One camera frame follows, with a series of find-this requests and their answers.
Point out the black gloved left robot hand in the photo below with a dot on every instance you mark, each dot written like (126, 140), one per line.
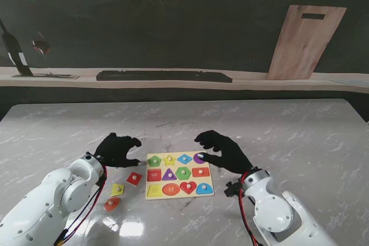
(115, 151)

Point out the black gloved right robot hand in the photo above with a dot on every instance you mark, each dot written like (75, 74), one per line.
(232, 159)

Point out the purple circle puzzle piece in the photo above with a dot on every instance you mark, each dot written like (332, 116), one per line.
(196, 159)

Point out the green pentagon puzzle piece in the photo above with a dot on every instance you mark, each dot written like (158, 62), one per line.
(152, 163)

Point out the orange rectangle puzzle piece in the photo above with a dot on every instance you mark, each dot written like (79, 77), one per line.
(196, 174)

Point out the yellow trapezoid puzzle piece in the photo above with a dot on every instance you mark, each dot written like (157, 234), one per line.
(115, 191)

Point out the blue semicircle puzzle piece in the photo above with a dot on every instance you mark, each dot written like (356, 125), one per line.
(201, 191)

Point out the blue diamond puzzle piece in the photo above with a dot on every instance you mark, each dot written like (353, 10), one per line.
(181, 159)

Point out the yellow star puzzle piece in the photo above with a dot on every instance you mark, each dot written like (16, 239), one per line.
(167, 162)

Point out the green hexagon puzzle piece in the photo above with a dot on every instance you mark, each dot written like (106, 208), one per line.
(179, 174)

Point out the red heart puzzle piece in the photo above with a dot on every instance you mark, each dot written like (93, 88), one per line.
(184, 189)

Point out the purple triangle puzzle piece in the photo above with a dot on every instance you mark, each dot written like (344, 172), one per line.
(167, 177)

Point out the yellow wooden shape puzzle board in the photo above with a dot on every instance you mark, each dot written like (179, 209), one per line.
(170, 197)

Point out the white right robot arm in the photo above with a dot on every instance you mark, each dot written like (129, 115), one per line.
(276, 214)

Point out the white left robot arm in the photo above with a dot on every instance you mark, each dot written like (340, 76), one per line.
(49, 200)

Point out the red square puzzle piece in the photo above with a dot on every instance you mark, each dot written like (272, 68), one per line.
(133, 179)

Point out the orange oval puzzle piece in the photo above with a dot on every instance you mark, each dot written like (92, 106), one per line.
(111, 205)

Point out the wooden cutting board with slot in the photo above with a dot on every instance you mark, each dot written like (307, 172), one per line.
(305, 44)

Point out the light wooden shelf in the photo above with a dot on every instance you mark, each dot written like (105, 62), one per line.
(259, 83)

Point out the flat tray under bottle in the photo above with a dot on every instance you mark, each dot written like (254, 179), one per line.
(57, 76)

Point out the red wine glass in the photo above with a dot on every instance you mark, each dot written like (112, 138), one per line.
(41, 46)

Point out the dark wine bottle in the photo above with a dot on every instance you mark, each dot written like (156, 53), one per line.
(15, 50)

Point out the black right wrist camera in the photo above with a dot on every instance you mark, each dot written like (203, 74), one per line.
(232, 190)

